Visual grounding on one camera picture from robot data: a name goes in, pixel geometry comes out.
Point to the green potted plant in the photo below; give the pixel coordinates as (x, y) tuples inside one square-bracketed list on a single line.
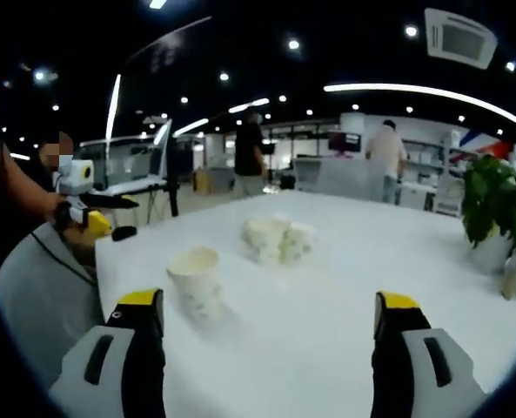
[(497, 196)]

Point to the ceiling air conditioner vent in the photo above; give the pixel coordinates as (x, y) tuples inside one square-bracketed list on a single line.
[(460, 39)]

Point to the black stand pole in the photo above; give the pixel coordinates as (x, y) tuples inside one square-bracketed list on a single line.
[(173, 200)]

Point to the small black device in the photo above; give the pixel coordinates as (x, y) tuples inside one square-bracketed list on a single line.
[(123, 233)]

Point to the pile of paper cups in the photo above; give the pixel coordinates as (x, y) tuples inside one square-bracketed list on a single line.
[(266, 244)]

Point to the white side desk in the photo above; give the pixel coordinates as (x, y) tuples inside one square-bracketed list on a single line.
[(131, 186)]

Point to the white table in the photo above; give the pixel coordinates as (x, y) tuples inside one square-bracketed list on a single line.
[(305, 326)]

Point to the ceiling spot lights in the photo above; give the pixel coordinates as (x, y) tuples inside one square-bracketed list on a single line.
[(293, 44)]

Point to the small beige bottle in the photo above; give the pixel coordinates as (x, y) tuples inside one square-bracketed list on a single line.
[(513, 278)]

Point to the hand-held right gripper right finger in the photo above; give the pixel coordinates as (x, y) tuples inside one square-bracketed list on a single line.
[(414, 374)]

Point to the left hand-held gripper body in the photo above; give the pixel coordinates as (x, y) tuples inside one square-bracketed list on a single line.
[(77, 178)]

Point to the grey mesh office chair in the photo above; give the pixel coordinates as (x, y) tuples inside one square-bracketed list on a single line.
[(35, 305)]

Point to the white framed monitor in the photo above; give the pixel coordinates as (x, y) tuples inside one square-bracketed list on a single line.
[(162, 161)]

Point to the short ceiling light strip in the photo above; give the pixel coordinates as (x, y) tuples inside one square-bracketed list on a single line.
[(249, 105), (191, 127)]

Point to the straight ceiling light strip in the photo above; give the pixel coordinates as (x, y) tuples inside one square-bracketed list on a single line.
[(113, 106), (157, 3)]

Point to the brown cardboard box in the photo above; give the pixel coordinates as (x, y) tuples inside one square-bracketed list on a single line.
[(203, 182)]

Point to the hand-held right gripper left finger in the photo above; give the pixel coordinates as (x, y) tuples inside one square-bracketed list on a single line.
[(122, 370)]

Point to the dark wall screen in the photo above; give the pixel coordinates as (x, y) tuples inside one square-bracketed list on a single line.
[(344, 143)]

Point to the grey partition desk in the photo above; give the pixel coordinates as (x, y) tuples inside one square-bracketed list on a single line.
[(331, 178)]

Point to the white shelving unit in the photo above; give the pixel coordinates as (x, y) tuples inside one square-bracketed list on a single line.
[(427, 170)]

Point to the white drawer cart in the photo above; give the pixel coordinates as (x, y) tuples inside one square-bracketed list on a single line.
[(446, 200)]

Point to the long curved ceiling light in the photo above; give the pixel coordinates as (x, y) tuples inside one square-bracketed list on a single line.
[(414, 90)]

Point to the nested paper cup stack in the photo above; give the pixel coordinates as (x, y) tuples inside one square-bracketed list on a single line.
[(196, 287)]

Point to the dark hanging sign panel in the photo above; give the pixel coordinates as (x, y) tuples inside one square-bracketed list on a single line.
[(170, 48)]

